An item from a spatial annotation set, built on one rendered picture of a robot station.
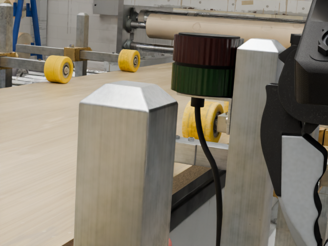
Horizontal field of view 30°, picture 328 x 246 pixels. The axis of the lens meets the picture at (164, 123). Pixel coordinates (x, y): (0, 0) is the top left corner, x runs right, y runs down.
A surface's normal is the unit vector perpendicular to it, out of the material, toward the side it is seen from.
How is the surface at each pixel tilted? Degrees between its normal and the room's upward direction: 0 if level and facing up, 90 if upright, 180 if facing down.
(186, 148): 90
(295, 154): 90
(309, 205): 90
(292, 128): 90
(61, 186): 0
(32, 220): 0
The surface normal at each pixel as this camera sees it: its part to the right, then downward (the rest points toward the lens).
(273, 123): -0.39, 0.15
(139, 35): 0.92, 0.13
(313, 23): -0.14, -0.78
